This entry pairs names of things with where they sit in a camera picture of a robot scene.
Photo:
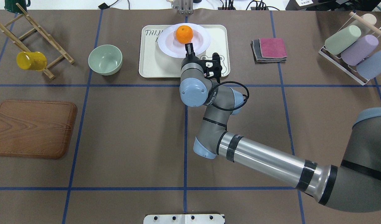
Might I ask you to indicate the power strip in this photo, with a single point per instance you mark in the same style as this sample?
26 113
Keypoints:
258 5

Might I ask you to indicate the wooden grain tray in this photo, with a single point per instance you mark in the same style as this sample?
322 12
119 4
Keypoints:
40 129

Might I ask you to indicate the white wire cup rack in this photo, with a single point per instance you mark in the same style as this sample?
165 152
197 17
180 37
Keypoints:
336 59

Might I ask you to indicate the dark green cup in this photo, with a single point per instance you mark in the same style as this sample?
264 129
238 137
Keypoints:
17 6

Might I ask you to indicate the cream bear tray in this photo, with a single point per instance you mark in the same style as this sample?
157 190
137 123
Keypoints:
154 63

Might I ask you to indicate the white round plate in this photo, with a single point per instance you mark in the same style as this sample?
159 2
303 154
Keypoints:
170 46

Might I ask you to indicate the blue tumbler cup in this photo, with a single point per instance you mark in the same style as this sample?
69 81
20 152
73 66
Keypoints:
370 67

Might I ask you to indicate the black small device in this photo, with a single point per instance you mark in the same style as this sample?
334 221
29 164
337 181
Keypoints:
103 6

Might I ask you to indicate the grey folded cloth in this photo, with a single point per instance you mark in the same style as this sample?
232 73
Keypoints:
259 58

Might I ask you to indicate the beige tumbler cup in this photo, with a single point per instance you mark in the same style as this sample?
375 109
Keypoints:
370 18

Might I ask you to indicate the wooden rack handle rod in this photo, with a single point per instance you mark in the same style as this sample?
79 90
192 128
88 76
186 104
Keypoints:
366 23

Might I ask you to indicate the aluminium frame post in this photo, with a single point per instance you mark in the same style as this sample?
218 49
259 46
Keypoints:
185 7

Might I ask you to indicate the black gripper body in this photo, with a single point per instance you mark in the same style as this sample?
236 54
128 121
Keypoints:
189 58

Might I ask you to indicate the yellow cup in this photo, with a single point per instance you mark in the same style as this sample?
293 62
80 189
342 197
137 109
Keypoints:
31 61

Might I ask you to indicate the green ceramic bowl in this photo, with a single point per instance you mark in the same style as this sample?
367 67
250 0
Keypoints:
105 60

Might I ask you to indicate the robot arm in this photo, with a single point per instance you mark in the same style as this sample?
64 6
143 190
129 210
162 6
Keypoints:
354 186

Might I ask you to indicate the green tumbler cup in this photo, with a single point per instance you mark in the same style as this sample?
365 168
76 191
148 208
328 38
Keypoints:
342 39

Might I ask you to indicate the pink folded cloth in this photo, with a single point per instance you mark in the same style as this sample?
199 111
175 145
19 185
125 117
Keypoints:
272 48

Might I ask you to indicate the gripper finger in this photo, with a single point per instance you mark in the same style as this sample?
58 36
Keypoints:
189 49

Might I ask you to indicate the orange fruit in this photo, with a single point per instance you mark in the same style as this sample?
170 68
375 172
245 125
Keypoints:
184 34

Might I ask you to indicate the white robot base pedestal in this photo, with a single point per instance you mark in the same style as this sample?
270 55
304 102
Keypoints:
185 219

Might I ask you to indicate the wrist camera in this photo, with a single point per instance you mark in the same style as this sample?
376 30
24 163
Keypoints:
213 67

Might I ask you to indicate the purple tumbler cup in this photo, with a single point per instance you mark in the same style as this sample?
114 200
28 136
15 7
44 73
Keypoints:
359 50

